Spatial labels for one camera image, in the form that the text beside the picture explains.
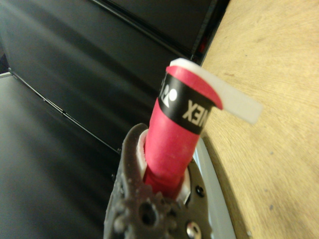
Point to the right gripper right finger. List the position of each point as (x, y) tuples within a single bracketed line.
[(199, 214)]

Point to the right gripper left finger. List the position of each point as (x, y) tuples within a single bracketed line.
[(129, 194)]

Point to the blue litter tray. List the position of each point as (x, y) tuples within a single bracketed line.
[(216, 199)]

